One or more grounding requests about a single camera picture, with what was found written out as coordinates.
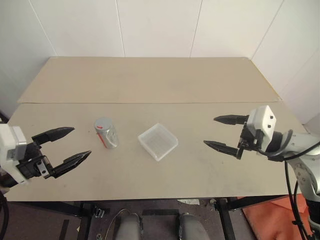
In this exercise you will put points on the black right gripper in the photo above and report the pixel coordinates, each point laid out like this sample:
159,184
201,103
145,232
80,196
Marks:
251,141

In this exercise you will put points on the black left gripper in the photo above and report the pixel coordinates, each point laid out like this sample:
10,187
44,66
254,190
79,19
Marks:
30,163

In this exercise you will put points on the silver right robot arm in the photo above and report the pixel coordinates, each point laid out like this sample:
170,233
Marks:
305,165

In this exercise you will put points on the clear square plastic container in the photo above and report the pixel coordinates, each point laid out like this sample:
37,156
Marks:
157,142

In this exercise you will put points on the orange cloth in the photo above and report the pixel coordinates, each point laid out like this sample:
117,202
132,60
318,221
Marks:
270,220

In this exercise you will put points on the grey rounded shape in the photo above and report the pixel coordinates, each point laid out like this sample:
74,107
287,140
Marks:
130,227
192,227

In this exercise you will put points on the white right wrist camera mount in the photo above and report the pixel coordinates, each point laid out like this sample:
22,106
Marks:
262,120

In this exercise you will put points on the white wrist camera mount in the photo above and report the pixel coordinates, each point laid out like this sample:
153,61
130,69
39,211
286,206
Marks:
13,141
262,120

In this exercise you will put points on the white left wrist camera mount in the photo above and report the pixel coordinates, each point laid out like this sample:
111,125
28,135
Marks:
13,141

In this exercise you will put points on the small metal bracket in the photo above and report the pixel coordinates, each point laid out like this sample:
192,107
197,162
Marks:
100,213

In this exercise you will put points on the black metal table frame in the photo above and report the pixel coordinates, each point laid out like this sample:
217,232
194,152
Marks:
226,217

